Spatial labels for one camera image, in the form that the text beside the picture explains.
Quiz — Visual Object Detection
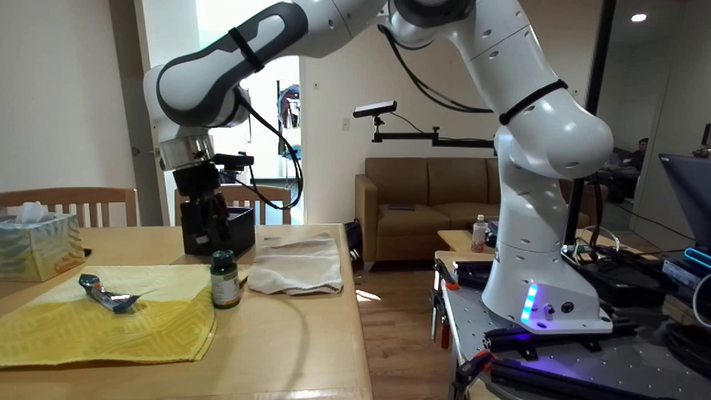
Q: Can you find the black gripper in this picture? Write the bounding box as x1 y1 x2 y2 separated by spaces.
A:
171 153 255 257

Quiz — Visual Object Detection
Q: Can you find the small dark green bottle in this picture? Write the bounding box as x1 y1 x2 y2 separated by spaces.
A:
212 249 240 308

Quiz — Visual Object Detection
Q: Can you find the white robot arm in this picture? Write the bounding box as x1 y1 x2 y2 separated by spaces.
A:
144 0 614 334

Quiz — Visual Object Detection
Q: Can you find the black open box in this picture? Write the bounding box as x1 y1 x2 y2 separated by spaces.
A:
180 204 255 256

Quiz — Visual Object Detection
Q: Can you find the patterned tissue box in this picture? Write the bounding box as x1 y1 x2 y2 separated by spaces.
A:
0 213 85 281

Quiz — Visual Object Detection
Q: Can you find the small white bottle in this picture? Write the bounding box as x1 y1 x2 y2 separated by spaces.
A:
472 213 490 251

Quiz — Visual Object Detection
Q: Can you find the left wooden chair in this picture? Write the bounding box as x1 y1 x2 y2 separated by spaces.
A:
173 184 295 226

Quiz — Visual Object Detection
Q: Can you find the wooden chair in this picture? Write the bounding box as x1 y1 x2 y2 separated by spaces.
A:
173 184 295 226
0 187 138 226

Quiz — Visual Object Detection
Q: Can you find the beige folded cloth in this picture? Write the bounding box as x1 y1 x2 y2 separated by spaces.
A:
246 232 344 294

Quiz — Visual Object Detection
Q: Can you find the right wooden chair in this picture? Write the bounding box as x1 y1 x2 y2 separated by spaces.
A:
0 187 138 226

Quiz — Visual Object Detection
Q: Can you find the yellow cloth mat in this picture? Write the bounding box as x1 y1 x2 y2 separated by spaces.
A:
0 263 215 369

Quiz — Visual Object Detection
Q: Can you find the brown leather sofa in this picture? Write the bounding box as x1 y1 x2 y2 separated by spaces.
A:
355 158 501 263

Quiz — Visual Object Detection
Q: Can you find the black laptop screen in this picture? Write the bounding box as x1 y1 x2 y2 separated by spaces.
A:
660 153 711 251

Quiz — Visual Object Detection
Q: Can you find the camera on black arm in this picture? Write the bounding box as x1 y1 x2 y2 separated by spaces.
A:
351 98 497 150

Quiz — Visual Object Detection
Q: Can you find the red handled clamp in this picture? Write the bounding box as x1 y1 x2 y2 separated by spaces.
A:
454 348 496 389

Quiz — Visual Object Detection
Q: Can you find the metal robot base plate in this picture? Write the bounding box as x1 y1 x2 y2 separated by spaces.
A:
431 251 711 400

